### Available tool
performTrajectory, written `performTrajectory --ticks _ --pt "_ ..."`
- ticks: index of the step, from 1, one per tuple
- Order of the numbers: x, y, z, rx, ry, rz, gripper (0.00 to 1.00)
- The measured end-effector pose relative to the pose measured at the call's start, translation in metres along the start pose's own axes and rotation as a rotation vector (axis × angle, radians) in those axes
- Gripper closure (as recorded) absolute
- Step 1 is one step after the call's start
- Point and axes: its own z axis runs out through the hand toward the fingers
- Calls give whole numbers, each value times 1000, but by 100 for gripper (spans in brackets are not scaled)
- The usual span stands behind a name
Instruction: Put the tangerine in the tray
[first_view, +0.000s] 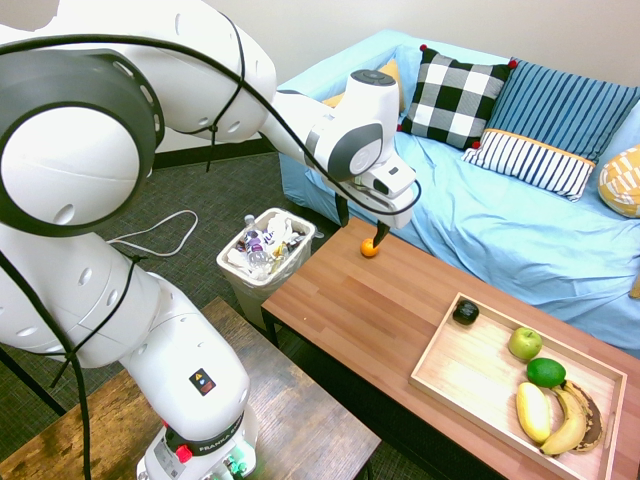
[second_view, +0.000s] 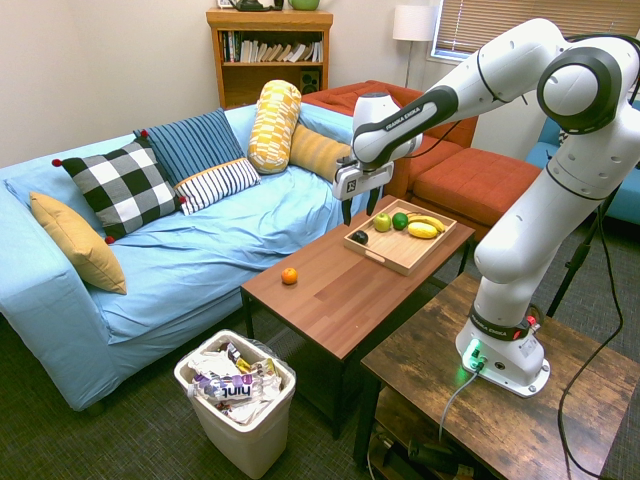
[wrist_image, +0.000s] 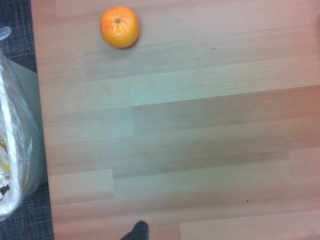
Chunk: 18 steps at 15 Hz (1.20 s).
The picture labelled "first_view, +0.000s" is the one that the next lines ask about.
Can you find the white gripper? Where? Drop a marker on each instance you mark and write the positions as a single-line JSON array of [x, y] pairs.
[[395, 212]]

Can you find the orange tangerine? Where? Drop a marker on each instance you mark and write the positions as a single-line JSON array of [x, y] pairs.
[[369, 251]]

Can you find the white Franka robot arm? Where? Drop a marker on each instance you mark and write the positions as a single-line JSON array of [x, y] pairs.
[[75, 165]]

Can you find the light wooden tray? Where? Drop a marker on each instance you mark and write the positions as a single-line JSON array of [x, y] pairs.
[[465, 370]]

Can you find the crumpled white plastic bag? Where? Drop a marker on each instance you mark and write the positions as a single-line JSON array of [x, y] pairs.
[[280, 227]]

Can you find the reddish wooden coffee table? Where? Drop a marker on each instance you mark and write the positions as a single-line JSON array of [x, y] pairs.
[[360, 310]]

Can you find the clear plastic bottle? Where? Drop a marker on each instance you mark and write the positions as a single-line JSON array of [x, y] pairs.
[[255, 245]]

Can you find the small black round object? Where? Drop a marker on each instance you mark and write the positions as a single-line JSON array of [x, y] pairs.
[[465, 312]]

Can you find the blue covered sofa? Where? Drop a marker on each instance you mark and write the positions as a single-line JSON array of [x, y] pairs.
[[500, 230]]

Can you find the white lined trash bin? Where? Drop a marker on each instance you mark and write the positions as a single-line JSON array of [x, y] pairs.
[[240, 295]]

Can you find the black white checkered pillow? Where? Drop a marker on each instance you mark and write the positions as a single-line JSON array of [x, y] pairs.
[[452, 100]]

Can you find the plain yellow pillow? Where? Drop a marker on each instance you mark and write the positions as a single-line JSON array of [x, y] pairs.
[[392, 70]]

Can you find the white navy striped pillow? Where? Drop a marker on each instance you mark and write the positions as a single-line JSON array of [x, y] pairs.
[[535, 162]]

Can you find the dark rustic wooden table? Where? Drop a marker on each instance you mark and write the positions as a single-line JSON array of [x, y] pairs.
[[300, 415]]

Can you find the green apple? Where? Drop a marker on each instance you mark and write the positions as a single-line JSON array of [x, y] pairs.
[[525, 344]]

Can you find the blue striped pillow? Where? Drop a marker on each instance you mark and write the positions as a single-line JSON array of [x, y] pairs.
[[560, 110]]

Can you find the dark green lime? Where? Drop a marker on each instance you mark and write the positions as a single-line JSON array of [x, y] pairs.
[[546, 372]]

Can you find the yellow white patterned pillow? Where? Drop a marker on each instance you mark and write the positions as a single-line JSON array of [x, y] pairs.
[[622, 182]]

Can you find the small tan object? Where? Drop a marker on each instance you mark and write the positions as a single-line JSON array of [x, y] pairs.
[[635, 286]]

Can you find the curved yellow banana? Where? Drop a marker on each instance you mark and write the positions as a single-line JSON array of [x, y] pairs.
[[570, 425]]

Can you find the brown overripe banana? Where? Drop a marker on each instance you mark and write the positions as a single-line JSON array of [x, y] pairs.
[[594, 415]]

